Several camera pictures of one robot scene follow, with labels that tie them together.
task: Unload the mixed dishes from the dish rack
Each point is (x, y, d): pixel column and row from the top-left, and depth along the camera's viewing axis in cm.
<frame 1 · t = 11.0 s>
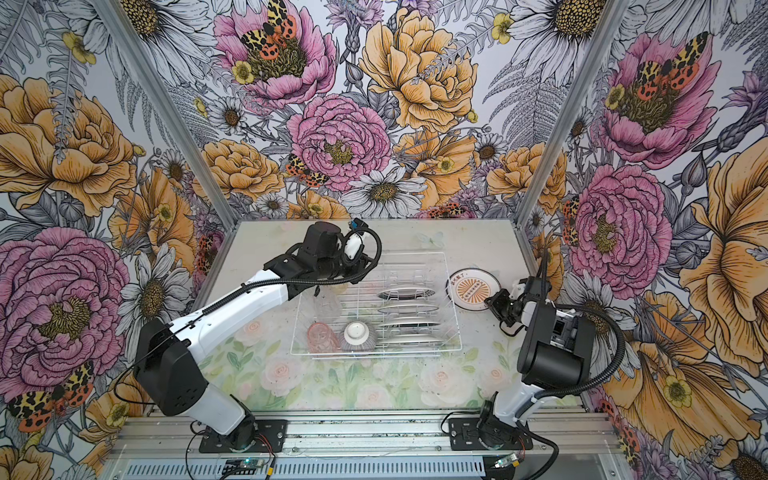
left hand: (367, 267, 81), fingers open
right hand: (485, 306, 95), fingers closed
orange patterned plate: (469, 288, 104), on the table

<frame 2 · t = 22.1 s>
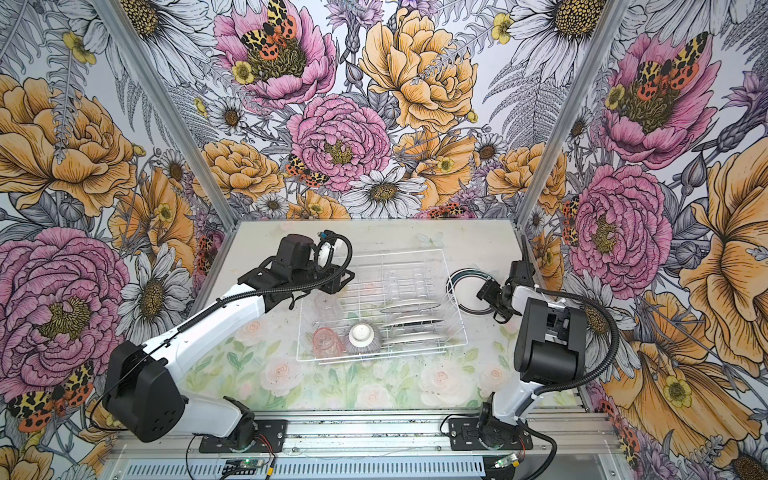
left hand: (345, 282, 81), fingers open
right hand: (485, 304, 96), fingers open
green rimmed white plate: (463, 287, 101), point 3 cm above the table
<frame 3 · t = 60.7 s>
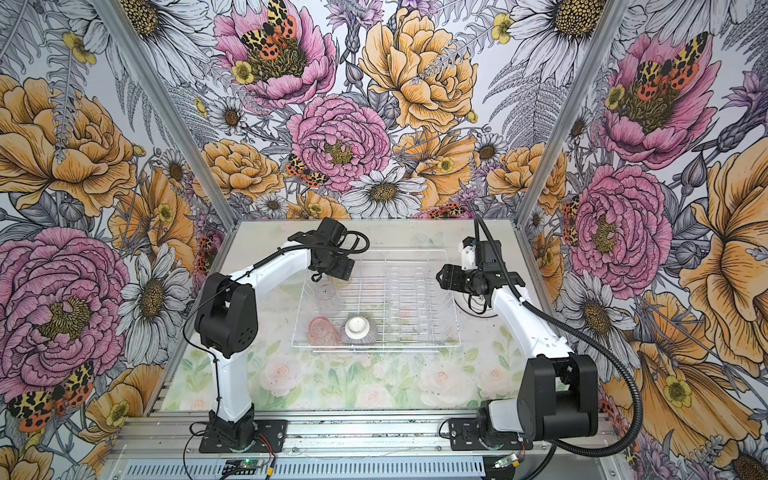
left hand: (333, 274, 96), fingers open
right hand: (446, 285, 86), fingers open
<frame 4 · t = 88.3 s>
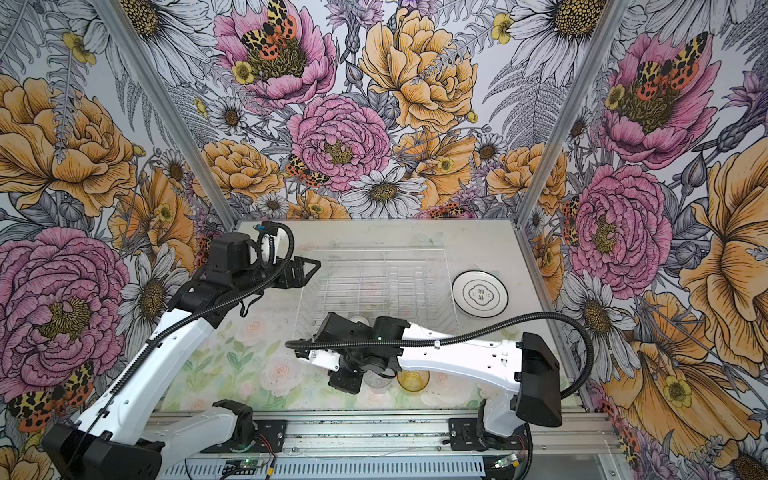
left hand: (304, 273, 74), fingers open
right hand: (341, 382, 68), fingers closed
clear glass cup: (377, 381, 64), point 21 cm above the table
